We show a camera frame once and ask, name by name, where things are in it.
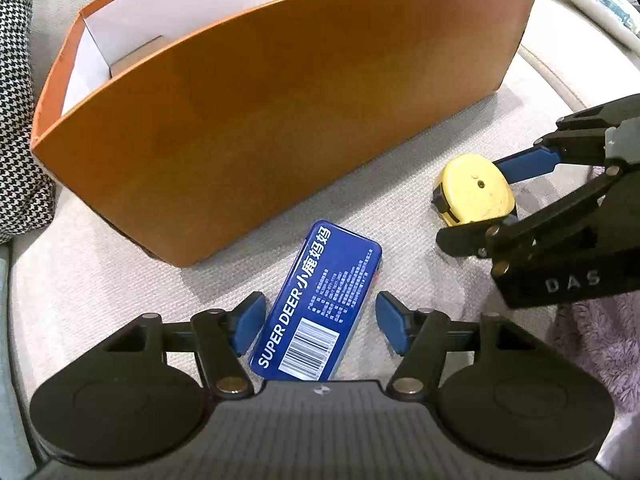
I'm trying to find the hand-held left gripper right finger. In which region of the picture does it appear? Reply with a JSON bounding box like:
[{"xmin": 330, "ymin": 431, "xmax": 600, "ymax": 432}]
[{"xmin": 375, "ymin": 290, "xmax": 543, "ymax": 398}]

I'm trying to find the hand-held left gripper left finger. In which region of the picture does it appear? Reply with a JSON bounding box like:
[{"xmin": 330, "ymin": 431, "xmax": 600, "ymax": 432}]
[{"xmin": 95, "ymin": 291, "xmax": 267, "ymax": 400}]

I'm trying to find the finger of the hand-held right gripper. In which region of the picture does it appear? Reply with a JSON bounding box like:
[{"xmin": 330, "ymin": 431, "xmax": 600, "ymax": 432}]
[
  {"xmin": 436, "ymin": 165, "xmax": 628, "ymax": 261},
  {"xmin": 492, "ymin": 92, "xmax": 640, "ymax": 183}
]

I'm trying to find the yellow tape measure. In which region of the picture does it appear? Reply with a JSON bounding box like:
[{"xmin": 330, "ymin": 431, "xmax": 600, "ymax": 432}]
[{"xmin": 431, "ymin": 153, "xmax": 517, "ymax": 226}]

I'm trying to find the blue tin box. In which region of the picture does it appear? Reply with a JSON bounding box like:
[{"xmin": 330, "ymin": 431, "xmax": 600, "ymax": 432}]
[{"xmin": 248, "ymin": 220, "xmax": 383, "ymax": 382}]

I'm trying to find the orange cardboard box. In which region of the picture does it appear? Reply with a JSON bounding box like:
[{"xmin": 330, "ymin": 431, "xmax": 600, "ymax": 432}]
[{"xmin": 30, "ymin": 0, "xmax": 542, "ymax": 268}]

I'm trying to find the purple fluffy blanket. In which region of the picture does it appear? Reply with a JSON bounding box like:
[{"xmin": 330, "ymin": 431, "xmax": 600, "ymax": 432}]
[{"xmin": 550, "ymin": 290, "xmax": 640, "ymax": 461}]

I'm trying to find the houndstooth pillow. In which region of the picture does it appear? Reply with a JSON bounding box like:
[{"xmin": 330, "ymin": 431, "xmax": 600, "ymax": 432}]
[{"xmin": 0, "ymin": 0, "xmax": 56, "ymax": 246}]

